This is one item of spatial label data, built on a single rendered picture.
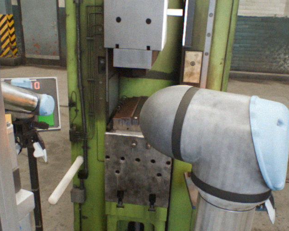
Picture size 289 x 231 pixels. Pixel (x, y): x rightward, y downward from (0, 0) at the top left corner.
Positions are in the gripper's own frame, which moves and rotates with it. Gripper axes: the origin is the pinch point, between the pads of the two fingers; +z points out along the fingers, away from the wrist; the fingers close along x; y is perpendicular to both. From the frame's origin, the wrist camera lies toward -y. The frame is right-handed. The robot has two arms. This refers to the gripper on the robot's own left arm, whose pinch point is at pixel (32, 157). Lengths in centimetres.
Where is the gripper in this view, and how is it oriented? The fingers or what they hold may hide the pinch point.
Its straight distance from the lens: 138.1
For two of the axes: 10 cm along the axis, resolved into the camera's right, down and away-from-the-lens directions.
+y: -3.8, 3.1, -8.7
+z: -0.4, 9.4, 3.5
